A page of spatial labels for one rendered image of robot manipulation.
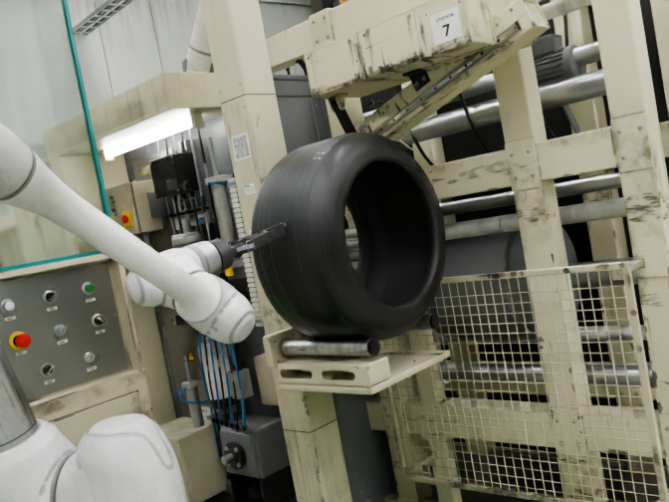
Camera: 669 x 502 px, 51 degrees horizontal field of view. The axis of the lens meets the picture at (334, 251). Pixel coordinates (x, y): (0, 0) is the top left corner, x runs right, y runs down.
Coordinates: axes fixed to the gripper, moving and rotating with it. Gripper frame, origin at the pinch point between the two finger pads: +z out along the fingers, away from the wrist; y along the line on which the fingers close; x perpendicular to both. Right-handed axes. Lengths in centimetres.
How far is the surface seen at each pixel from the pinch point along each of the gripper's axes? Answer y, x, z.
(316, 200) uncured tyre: -9.2, -4.8, 8.6
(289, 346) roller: 20.1, 35.0, 11.3
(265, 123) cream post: 27, -28, 34
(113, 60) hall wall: 878, -233, 562
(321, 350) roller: 7.3, 36.1, 10.9
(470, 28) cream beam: -35, -36, 56
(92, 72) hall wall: 881, -219, 518
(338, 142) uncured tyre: -8.1, -16.6, 24.0
